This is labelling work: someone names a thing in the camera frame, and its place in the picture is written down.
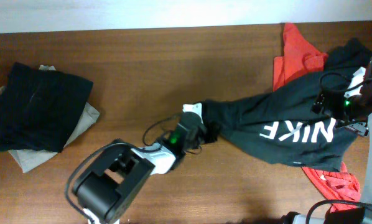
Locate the red t-shirt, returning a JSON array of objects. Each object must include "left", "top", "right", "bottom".
[{"left": 272, "top": 23, "right": 361, "bottom": 202}]

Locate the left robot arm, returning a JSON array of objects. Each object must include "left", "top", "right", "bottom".
[{"left": 65, "top": 111, "right": 207, "bottom": 223}]

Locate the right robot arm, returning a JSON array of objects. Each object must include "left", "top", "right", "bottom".
[{"left": 280, "top": 90, "right": 372, "bottom": 224}]

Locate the folded black garment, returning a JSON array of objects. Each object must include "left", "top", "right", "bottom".
[{"left": 0, "top": 62, "right": 94, "bottom": 154}]

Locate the dark green Nike t-shirt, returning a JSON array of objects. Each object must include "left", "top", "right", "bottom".
[{"left": 201, "top": 37, "right": 372, "bottom": 172}]

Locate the folded beige garment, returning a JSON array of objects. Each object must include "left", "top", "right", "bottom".
[{"left": 0, "top": 64, "right": 100, "bottom": 174}]

